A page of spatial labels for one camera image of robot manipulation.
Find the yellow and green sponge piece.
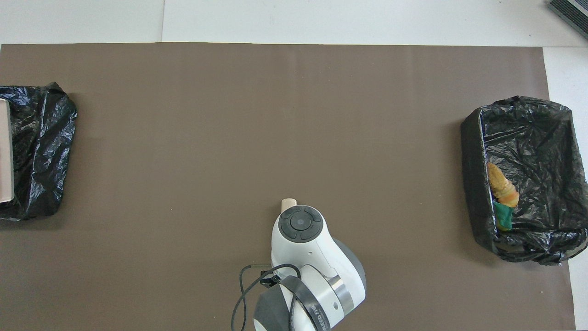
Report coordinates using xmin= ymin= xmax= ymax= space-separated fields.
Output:
xmin=494 ymin=201 xmax=515 ymax=231

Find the brown bread roll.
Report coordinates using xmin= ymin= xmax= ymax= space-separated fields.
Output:
xmin=487 ymin=162 xmax=506 ymax=189

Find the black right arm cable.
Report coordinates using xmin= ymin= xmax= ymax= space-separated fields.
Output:
xmin=231 ymin=263 xmax=302 ymax=331

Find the black bag-lined bin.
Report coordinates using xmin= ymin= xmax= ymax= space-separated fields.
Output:
xmin=461 ymin=96 xmax=588 ymax=266
xmin=0 ymin=82 xmax=78 ymax=222

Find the beige plastic dustpan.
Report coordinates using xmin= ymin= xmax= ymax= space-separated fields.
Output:
xmin=0 ymin=97 xmax=15 ymax=204

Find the brown table mat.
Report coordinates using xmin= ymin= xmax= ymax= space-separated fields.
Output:
xmin=0 ymin=43 xmax=576 ymax=331

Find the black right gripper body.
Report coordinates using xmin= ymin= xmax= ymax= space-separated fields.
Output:
xmin=260 ymin=270 xmax=282 ymax=289

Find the grey ribbed device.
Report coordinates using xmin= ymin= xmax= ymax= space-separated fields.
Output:
xmin=548 ymin=0 xmax=588 ymax=40

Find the pale yellow bread piece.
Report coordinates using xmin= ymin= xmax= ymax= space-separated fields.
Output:
xmin=494 ymin=182 xmax=520 ymax=208

